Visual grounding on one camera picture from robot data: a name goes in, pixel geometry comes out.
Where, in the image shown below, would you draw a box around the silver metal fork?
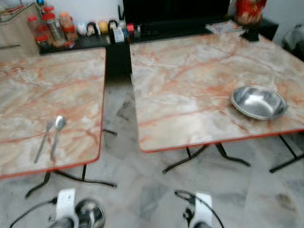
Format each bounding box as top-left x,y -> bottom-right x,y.
33,120 -> 55,164

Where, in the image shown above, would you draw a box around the silver metal spoon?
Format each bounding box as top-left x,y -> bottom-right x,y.
50,115 -> 67,161

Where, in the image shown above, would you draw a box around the black folding table legs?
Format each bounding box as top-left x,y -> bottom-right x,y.
25,164 -> 117,199
162,135 -> 304,174

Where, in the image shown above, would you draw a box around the light wooden cabinet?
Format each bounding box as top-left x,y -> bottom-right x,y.
0,4 -> 41,50

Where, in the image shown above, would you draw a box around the tall red-lidded plastic jar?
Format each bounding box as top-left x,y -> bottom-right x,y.
41,13 -> 65,48

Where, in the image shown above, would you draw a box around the orange-filled plastic jar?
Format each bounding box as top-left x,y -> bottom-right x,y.
58,12 -> 76,43

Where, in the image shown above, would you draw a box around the white small figurine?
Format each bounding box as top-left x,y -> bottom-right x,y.
77,23 -> 87,37

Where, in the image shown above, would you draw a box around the black and white figurine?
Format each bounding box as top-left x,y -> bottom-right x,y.
86,21 -> 98,37

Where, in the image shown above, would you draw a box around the yellow small figurine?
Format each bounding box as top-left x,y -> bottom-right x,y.
98,20 -> 109,35

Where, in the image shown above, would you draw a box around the white small box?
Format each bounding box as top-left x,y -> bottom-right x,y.
113,28 -> 125,44

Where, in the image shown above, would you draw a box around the black flat television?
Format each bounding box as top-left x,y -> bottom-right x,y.
122,0 -> 232,24

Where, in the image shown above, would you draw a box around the printed magazine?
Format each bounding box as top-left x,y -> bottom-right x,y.
205,20 -> 243,35

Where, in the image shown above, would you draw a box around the stainless steel bowl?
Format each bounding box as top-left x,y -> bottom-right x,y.
231,85 -> 288,121

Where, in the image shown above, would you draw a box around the black jar stand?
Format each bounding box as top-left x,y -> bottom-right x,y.
241,26 -> 262,42

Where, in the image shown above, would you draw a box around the red patterned jar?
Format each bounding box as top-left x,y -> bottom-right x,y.
234,0 -> 268,25

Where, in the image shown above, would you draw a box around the grey bundle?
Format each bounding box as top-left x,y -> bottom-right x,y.
281,24 -> 304,53

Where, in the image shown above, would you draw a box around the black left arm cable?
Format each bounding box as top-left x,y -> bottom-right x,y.
9,199 -> 58,228

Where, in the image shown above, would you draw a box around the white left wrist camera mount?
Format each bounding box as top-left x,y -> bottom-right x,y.
56,189 -> 77,221

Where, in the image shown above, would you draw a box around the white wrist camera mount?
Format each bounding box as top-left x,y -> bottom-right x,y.
192,194 -> 213,228
56,189 -> 77,221

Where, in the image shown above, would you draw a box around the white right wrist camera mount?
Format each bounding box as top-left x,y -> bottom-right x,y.
192,194 -> 213,228

